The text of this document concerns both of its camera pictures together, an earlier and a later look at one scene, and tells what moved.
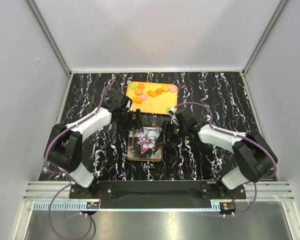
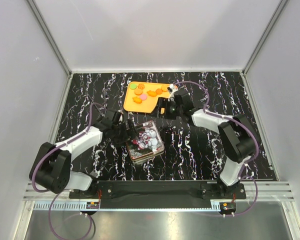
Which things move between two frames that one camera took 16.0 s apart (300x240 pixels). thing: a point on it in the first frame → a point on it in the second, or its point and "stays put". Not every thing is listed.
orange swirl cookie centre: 159,91 stays put
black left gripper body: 126,121 → 120,135
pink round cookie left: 143,97 stays put
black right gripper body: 176,132 → 171,110
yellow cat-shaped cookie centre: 151,93 stays put
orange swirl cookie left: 141,86 stays put
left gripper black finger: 139,123 → 133,130
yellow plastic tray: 152,97 stays put
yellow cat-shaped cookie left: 137,100 stays put
